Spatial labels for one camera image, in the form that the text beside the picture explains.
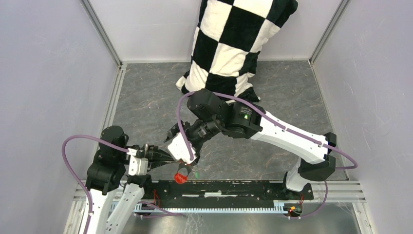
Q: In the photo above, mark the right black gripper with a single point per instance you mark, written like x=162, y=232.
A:
x=174, y=131

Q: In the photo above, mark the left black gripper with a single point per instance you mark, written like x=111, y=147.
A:
x=156, y=156

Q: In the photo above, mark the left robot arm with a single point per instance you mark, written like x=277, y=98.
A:
x=117, y=181

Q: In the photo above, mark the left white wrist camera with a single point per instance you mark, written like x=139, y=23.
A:
x=138, y=166

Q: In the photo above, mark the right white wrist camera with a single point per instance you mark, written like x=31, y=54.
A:
x=179, y=151

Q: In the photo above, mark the black white checkered pillow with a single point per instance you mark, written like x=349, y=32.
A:
x=227, y=41

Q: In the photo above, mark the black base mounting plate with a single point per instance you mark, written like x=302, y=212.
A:
x=222, y=194

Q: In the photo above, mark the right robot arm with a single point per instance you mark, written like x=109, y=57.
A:
x=242, y=119

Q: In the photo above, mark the metal key holder red handle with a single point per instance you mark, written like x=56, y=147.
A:
x=184, y=170

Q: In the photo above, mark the white slotted cable duct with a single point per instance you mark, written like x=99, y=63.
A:
x=277, y=208

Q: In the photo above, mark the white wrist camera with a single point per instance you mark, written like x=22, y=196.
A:
x=138, y=166
x=179, y=151

